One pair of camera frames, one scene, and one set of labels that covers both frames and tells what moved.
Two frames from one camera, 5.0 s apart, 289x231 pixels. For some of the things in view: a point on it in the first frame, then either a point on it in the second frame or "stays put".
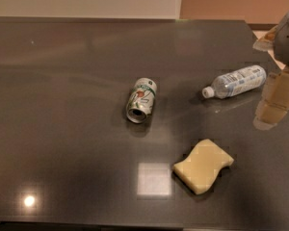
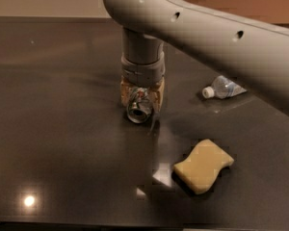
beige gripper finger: (280, 94) -> (125, 89)
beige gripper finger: (266, 41) -> (156, 93)
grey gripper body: (288, 42) -> (143, 71)
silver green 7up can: (141, 99) stays put
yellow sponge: (202, 166) stays put
